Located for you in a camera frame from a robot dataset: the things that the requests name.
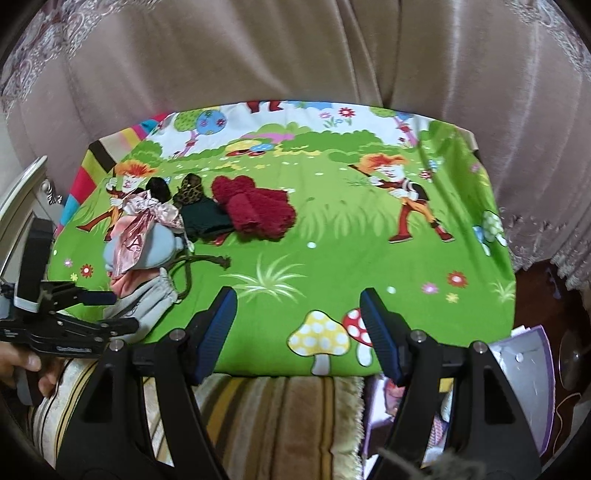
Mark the black fuzzy cloth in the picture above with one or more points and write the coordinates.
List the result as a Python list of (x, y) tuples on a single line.
[(159, 187)]

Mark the light blue towel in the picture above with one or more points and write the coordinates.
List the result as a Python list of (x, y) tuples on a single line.
[(159, 251)]

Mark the white carved cabinet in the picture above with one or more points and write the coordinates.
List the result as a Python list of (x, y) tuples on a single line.
[(18, 194)]

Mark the clear round stand base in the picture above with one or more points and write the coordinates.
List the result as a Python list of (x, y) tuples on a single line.
[(575, 357)]

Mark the cartoon printed green blanket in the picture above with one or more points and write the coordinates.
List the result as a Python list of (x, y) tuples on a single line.
[(323, 258)]

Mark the person's left hand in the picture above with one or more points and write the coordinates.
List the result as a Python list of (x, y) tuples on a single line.
[(23, 364)]

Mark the purple storage box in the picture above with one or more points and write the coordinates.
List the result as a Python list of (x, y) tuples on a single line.
[(521, 383)]

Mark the leopard print cloth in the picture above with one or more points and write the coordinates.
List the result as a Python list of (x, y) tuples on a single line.
[(191, 191)]

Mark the salmon pink plush cloth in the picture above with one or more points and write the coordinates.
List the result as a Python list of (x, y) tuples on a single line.
[(134, 284)]

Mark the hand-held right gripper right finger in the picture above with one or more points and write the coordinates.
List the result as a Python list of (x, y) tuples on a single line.
[(383, 337)]

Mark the dark red knitted cloth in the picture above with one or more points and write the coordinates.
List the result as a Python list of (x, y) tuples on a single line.
[(254, 207)]

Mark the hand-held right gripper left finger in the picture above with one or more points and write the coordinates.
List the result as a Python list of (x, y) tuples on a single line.
[(217, 332)]

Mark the embroidered lace curtain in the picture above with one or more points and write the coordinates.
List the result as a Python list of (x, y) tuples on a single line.
[(32, 55), (554, 230)]

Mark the striped velvet cushion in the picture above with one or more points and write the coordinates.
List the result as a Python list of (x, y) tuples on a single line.
[(258, 415)]

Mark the pink satin cloth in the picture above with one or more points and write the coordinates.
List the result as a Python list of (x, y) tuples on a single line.
[(138, 217)]

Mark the dark green knitted cloth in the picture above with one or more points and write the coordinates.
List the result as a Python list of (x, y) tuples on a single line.
[(203, 219)]

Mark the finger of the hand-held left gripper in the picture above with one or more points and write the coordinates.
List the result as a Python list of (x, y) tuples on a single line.
[(92, 296), (122, 326)]

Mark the beige satin curtain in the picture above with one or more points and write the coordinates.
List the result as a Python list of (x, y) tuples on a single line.
[(295, 55)]

